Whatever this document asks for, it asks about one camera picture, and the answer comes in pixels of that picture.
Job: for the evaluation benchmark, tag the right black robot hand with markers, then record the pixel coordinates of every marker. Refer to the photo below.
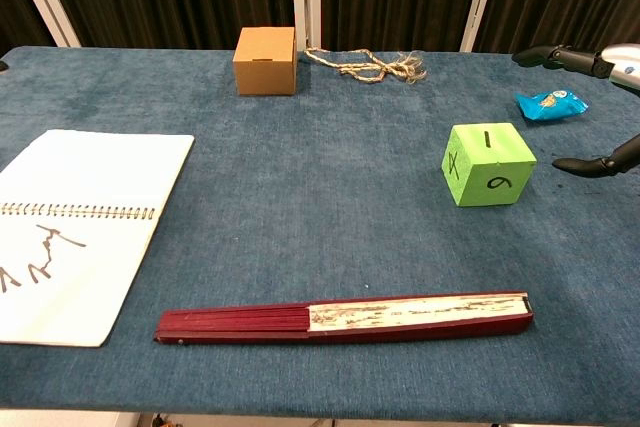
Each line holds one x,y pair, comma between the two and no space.
595,64

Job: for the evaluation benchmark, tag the green foam number cube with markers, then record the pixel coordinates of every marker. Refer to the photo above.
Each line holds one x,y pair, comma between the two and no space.
487,167

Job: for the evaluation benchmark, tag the blue snack packet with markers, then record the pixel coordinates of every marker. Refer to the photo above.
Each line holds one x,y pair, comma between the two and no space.
550,103

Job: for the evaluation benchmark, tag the brown cardboard box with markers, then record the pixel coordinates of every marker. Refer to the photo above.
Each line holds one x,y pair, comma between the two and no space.
265,62

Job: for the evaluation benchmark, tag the blue table cloth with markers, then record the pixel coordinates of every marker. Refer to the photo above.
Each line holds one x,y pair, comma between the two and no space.
320,257

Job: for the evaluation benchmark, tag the dark red folding fan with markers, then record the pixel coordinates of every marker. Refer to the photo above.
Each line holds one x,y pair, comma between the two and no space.
345,319

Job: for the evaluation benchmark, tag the white spiral notebook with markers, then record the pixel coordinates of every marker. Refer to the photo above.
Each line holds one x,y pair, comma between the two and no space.
75,227

